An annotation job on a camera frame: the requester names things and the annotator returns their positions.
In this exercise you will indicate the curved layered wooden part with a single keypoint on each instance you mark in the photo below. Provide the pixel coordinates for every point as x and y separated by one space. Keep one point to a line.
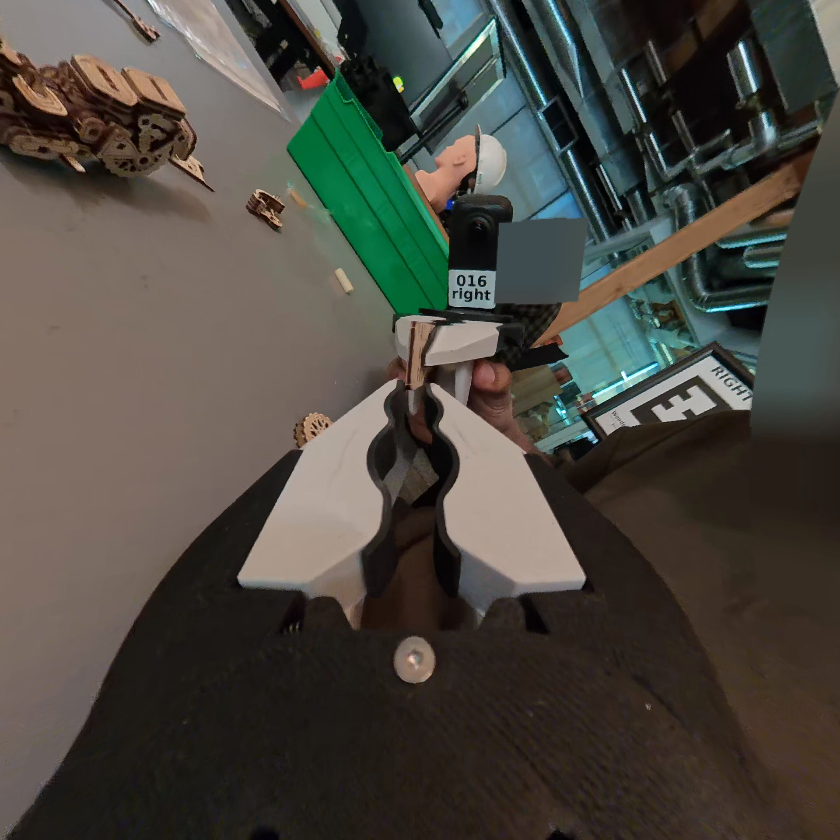
266 208

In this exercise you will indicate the person's brown clothing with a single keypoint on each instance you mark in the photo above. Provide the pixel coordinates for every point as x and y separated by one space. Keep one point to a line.
722 558

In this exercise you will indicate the small white stick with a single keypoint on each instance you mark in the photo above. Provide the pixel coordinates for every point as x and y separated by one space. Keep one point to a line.
342 281

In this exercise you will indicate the small wooden slotted sheet piece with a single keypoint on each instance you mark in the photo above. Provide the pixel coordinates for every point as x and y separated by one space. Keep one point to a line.
415 354

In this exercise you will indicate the wooden shelf beam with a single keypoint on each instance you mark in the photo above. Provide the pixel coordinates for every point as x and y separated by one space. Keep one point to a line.
689 249

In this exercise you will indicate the small wooden gear wheel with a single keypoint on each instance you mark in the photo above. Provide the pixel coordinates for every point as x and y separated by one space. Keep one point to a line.
312 430

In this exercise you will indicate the mannequin head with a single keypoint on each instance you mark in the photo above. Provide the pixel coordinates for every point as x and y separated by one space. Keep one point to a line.
453 167

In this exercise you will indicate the wooden motorcycle model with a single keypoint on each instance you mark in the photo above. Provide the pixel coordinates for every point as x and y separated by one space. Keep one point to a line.
98 111

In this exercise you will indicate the silver ventilation ducts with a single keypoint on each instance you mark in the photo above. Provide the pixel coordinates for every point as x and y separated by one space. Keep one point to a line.
571 79

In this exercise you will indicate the grey desk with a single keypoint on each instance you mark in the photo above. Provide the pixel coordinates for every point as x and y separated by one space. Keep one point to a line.
131 328

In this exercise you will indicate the small wooden piece with pins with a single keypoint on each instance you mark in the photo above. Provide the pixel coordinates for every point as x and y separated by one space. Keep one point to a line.
141 26

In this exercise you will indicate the framed black-white marker sign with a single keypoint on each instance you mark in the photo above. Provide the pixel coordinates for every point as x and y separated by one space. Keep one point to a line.
682 407

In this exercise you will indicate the person's right hand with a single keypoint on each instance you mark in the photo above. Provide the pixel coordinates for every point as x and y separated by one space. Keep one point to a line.
492 387

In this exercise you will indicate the white hard hat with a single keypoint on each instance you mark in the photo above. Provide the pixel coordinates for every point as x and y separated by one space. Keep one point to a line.
492 161

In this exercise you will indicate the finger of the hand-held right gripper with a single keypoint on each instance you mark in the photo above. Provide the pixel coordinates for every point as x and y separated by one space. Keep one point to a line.
459 344
400 338

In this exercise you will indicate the small tan peg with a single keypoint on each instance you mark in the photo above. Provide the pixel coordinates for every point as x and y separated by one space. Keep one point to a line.
298 198

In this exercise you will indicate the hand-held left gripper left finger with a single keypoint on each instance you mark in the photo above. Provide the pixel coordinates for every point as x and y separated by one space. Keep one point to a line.
315 512

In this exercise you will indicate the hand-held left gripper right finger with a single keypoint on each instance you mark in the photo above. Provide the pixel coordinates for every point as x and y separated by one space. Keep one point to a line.
512 525

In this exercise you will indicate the green plastic bin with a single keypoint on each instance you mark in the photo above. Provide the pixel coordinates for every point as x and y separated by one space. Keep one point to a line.
367 197

